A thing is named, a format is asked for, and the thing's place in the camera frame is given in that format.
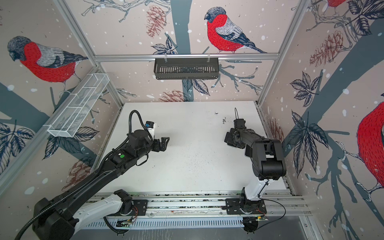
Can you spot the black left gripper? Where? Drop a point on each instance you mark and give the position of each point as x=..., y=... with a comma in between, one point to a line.
x=158, y=147

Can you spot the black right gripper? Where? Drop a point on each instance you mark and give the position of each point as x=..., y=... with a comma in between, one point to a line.
x=229, y=137

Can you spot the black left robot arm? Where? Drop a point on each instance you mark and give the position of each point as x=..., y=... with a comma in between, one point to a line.
x=66, y=214

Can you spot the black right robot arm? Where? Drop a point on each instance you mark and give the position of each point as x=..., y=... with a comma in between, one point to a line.
x=268, y=163

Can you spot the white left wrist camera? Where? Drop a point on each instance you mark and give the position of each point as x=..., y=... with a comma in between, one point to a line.
x=151, y=126

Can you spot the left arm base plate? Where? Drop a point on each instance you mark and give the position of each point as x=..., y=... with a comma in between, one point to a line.
x=133, y=208

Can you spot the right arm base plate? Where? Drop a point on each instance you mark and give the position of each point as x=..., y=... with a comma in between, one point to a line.
x=244, y=207

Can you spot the black wall basket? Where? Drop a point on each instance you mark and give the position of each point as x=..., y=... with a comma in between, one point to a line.
x=186, y=69

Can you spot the white wire mesh basket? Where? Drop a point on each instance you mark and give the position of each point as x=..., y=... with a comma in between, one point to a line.
x=71, y=118

